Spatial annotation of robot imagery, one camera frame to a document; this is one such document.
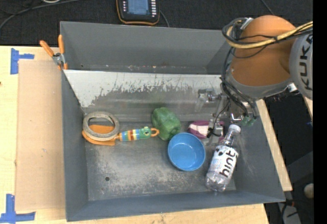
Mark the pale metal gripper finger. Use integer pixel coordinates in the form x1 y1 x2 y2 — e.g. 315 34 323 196
203 119 225 146
195 88 221 113

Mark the purple and white toy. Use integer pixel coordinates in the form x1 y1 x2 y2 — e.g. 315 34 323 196
187 120 225 141

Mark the clear plastic bottle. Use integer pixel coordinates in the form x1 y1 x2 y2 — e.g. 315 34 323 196
205 124 242 192

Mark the blue bowl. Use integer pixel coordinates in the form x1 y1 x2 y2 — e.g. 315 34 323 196
167 132 206 172

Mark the green toy bell pepper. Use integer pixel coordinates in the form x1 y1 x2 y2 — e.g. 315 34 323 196
151 107 182 141

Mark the grey metal bin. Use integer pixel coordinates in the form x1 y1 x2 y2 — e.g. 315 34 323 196
59 20 286 222

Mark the beige masking tape roll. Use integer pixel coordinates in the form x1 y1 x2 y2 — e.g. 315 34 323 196
82 111 120 142

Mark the brown cardboard board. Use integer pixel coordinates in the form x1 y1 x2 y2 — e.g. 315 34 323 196
14 59 67 220

